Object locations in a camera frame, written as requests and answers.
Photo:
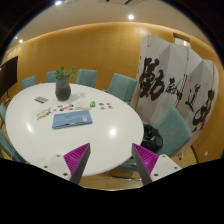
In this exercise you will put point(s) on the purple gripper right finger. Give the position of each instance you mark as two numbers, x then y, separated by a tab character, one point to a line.
151	166

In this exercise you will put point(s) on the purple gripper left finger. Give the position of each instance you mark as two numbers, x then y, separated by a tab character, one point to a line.
69	166

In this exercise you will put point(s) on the blue folded towel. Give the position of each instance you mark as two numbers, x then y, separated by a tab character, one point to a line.
70	119

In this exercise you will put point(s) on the black bag on chair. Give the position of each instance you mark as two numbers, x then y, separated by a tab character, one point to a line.
152	140

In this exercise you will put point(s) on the teal chair near right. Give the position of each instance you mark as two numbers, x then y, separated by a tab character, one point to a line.
174	130

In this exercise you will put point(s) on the teal chair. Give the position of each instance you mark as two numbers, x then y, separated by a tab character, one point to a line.
4	143
50	77
174	130
86	77
122	87
28	82

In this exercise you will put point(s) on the round white table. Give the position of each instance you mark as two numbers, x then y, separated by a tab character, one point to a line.
110	135

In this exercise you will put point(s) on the white flat card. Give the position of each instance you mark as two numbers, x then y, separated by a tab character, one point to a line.
82	106

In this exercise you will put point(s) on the colourful stickers left cluster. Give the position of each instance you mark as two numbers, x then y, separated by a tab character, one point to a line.
44	113

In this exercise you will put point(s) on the colourful stickers cluster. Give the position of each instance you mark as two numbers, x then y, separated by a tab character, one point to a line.
105	105
44	113

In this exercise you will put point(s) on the small green object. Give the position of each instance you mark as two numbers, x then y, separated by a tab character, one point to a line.
93	104

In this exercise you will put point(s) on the colourful stickers right cluster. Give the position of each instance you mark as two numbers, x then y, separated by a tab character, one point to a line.
105	105

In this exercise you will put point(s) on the teal chair left near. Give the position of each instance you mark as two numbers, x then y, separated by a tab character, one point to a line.
4	143

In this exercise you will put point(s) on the grey phone on table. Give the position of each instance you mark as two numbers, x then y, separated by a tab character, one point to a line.
41	99

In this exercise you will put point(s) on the dark grey plant vase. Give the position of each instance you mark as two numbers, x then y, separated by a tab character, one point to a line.
63	90

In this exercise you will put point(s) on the teal chair far right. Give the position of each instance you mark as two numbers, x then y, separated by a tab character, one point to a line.
122	87

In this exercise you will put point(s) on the teal chair far middle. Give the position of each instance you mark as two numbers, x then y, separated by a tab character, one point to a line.
86	77

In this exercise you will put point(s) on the teal chair far left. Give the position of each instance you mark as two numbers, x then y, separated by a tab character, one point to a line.
50	77

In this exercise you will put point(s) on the green potted plant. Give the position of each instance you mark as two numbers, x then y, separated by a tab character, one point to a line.
62	73

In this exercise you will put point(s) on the white calligraphy folding screen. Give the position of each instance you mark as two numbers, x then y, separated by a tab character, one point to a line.
172	75

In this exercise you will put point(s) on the teal chair back left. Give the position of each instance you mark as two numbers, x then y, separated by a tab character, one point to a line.
28	82

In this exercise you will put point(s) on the black wall television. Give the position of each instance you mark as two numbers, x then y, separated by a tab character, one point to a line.
8	75

